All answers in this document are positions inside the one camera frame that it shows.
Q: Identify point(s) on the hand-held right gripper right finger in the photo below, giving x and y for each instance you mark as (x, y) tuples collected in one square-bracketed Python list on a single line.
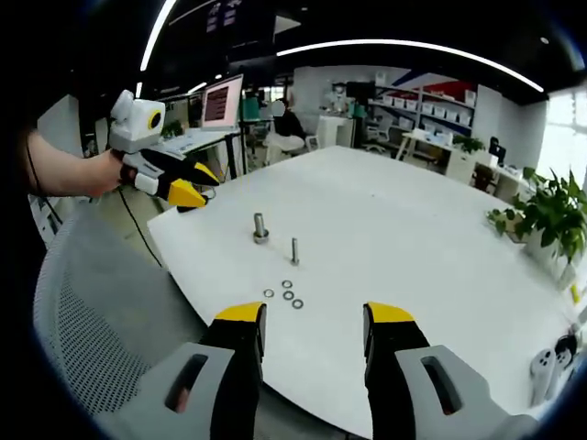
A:
[(399, 389)]

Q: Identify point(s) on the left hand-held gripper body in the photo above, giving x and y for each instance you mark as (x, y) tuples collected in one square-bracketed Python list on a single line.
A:
[(137, 124)]

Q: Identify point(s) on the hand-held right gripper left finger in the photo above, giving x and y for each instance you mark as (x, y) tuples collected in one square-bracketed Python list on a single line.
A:
[(229, 389)]

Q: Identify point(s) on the thick threaded steel stud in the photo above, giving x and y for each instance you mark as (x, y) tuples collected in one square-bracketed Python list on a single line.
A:
[(260, 224)]

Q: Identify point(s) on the small steel washer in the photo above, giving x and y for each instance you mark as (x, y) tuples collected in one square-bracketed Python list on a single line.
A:
[(264, 293), (293, 303), (284, 295)]

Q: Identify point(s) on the thin threaded steel stud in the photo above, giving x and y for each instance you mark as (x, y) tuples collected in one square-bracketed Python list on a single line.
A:
[(294, 249)]

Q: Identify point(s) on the person's left hand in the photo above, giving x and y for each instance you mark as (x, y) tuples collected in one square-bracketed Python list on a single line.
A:
[(103, 176)]

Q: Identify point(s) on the white laptop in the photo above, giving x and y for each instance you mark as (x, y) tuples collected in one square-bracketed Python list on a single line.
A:
[(222, 103)]

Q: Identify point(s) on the long ceiling light strip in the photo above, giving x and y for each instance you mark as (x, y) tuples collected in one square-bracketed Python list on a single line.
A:
[(156, 36), (413, 43)]

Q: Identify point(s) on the ceiling hung display screen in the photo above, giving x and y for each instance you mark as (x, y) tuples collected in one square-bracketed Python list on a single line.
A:
[(222, 16)]

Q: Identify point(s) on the grey mesh office chair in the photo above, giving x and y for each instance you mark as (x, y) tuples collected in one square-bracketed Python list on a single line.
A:
[(91, 298)]

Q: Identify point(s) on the white handheld controller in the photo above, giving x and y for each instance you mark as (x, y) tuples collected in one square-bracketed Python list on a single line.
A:
[(543, 371)]

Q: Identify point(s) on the white cabinet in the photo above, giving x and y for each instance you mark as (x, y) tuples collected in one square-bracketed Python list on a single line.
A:
[(332, 130)]

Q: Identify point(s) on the dark ringed handheld controller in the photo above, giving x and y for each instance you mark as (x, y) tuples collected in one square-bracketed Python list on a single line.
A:
[(566, 350)]

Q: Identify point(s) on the black monitor on stand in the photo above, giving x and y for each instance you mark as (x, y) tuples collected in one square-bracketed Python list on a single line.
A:
[(360, 89)]

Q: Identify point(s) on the potted green plant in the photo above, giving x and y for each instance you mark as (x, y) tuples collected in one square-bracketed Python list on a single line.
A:
[(550, 215)]

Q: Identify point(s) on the white office desk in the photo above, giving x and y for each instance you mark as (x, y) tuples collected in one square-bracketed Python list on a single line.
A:
[(458, 165)]

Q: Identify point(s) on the shelving with white bins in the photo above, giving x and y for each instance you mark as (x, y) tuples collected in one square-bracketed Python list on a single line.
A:
[(426, 107)]

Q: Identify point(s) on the small green desk plant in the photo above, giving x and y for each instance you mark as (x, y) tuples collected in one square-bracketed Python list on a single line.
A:
[(468, 144)]

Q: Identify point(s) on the narrow bright window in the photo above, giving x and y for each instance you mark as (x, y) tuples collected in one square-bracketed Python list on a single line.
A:
[(566, 137)]

